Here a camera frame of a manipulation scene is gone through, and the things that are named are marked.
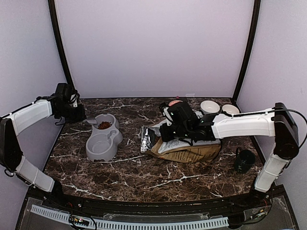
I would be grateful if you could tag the black corner frame post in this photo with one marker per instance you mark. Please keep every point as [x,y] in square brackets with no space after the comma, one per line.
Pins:
[59,42]
[248,50]

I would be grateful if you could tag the red patterned bowl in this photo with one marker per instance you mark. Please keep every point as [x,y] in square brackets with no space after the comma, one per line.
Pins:
[174,102]

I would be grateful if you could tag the white ceramic bowl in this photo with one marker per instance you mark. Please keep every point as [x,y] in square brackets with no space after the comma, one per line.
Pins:
[209,107]

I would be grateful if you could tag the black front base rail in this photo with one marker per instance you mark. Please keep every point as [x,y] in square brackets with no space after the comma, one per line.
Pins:
[226,206]

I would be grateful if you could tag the white cable duct strip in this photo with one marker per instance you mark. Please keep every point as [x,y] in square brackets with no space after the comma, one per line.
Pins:
[130,222]

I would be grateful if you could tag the translucent double pet bowl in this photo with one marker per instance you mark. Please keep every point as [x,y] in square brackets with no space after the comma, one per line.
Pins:
[103,144]

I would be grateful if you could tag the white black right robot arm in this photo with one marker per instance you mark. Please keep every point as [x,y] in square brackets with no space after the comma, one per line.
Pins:
[183,123]

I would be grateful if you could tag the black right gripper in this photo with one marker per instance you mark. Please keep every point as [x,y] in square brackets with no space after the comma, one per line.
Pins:
[166,136]

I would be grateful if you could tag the black corner frame post left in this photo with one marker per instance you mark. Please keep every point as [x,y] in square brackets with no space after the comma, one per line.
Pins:
[59,42]

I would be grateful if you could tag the dark rimmed white bowl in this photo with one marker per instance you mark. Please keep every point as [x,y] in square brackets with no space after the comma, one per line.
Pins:
[230,109]

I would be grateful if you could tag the brown pet food bag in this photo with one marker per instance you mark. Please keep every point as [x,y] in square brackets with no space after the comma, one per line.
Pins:
[177,150]

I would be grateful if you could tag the black corner frame post right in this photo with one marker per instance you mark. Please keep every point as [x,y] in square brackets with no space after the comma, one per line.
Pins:
[248,50]

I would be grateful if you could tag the silver metal scoop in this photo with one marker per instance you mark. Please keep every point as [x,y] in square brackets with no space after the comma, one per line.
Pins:
[90,122]

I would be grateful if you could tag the brown pet food kibble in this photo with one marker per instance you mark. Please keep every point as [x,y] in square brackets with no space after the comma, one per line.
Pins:
[104,125]

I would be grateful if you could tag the dark green mug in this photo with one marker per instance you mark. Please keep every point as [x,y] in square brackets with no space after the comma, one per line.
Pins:
[245,159]

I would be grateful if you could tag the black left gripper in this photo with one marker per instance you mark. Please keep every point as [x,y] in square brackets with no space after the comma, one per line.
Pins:
[81,116]

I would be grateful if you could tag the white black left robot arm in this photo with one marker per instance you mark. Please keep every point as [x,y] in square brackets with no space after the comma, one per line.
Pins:
[22,135]

